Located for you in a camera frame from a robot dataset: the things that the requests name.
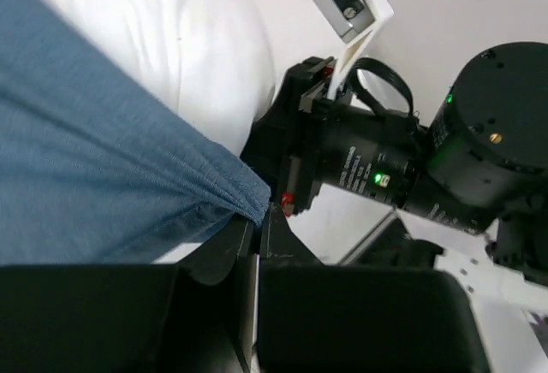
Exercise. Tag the blue fabric pillowcase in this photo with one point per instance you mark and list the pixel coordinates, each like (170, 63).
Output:
(94, 168)

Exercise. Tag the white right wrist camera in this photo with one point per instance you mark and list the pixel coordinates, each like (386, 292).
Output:
(357, 23)

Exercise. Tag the white pillow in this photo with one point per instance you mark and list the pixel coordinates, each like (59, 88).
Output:
(208, 61)

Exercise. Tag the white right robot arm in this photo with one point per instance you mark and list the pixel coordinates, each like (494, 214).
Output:
(482, 160)

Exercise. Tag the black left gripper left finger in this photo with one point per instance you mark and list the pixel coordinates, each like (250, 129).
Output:
(192, 316)

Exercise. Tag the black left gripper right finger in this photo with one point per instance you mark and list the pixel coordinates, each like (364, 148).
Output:
(382, 308)

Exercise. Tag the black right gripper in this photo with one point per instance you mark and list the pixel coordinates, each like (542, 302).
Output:
(366, 140)

